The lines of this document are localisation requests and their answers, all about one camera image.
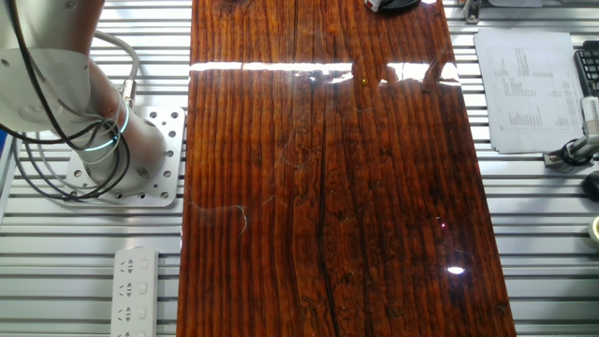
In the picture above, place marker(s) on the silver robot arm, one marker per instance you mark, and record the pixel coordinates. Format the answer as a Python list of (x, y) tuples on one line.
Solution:
[(145, 150)]

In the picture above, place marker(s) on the brown wooden board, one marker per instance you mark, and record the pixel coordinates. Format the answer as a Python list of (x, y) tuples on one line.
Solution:
[(327, 210)]

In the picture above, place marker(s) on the white power strip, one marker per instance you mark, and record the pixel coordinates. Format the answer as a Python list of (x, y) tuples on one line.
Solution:
[(135, 295)]

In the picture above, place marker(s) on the printed paper sheets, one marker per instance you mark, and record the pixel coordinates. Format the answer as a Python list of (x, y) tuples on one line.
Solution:
[(529, 89)]

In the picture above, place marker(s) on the grey metal clamp tool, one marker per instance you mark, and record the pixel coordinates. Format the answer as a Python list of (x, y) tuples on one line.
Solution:
[(553, 158)]

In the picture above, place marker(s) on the black round object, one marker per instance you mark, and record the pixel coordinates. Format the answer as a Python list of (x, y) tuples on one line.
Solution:
[(592, 185)]

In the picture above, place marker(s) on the pale tape roll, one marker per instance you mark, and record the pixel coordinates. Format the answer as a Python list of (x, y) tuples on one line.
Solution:
[(595, 229)]

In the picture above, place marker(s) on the black keyboard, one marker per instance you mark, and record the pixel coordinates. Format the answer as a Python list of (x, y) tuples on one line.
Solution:
[(588, 68)]

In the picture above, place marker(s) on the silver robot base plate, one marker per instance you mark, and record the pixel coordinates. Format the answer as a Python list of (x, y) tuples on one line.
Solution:
[(170, 140)]

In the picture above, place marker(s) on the small metal bracket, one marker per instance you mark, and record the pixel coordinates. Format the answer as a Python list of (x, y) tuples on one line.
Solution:
[(471, 11)]

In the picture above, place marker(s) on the ribbed silver exterior camera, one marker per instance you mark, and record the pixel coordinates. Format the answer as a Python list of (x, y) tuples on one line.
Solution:
[(590, 117)]

